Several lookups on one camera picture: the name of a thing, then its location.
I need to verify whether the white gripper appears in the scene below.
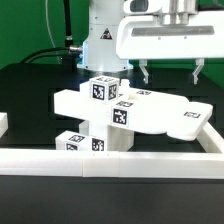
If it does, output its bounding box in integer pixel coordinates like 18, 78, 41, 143
116, 0, 224, 84

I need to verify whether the white chair back frame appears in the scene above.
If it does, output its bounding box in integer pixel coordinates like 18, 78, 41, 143
54, 79, 213, 141

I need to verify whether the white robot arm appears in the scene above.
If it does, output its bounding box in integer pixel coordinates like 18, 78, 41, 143
78, 0, 224, 82

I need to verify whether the white block left edge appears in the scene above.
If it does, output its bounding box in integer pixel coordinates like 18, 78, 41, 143
0, 112, 8, 138

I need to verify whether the white U-shaped obstacle fence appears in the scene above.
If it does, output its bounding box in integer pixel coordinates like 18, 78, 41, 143
0, 124, 224, 179

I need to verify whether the black cable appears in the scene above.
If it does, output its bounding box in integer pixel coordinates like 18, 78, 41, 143
19, 45, 84, 64

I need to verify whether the black hose upright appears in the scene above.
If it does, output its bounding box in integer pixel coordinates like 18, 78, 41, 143
63, 0, 73, 47

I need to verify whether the thin grey cable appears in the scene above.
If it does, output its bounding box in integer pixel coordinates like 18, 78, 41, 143
45, 0, 63, 65

